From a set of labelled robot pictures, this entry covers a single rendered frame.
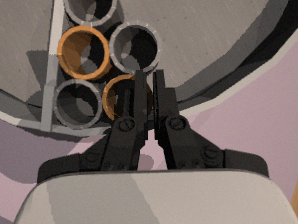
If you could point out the bronze bushing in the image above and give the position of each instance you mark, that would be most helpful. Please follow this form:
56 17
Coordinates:
109 99
71 46

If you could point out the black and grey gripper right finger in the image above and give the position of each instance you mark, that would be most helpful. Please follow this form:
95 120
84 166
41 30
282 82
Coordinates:
186 149

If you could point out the grey metal bushing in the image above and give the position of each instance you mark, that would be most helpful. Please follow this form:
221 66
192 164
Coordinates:
134 30
78 9
66 109

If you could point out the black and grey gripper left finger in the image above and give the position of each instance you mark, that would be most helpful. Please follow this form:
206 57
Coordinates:
119 150

